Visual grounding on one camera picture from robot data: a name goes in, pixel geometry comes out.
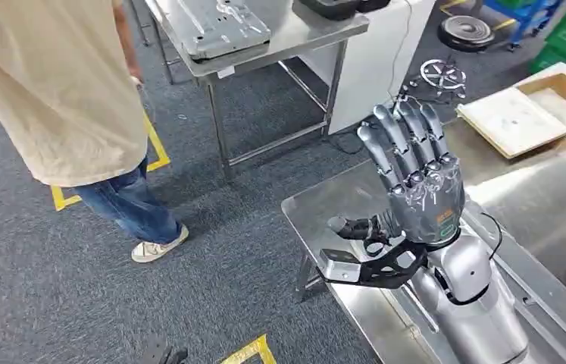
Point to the pale wooden tray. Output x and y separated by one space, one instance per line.
563 85

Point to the person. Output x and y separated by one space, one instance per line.
51 90

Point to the cream flat board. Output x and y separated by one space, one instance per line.
508 120

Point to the small black device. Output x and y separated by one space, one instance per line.
373 4

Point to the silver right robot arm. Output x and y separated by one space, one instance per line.
478 321

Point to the yellow floor tape square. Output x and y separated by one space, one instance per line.
159 150

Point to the black camera bracket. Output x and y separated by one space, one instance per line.
388 274

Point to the white cabinet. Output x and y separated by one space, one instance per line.
378 65

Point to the steel table with legs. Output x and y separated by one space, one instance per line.
308 31

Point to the round black disc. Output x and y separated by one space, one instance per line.
466 32

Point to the grey stamped metal plate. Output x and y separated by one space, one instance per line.
212 27

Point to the large black device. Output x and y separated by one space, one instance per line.
330 7

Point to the small green crate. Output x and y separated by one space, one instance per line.
546 60

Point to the blue cart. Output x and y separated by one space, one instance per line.
526 12

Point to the steel workbench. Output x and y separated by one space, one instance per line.
538 211

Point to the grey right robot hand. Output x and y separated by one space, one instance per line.
428 201

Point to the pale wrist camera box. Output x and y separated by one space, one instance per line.
339 266

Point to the spoked metal wheel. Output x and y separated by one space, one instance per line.
443 75

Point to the yellow floor tape strip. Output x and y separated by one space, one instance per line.
501 22

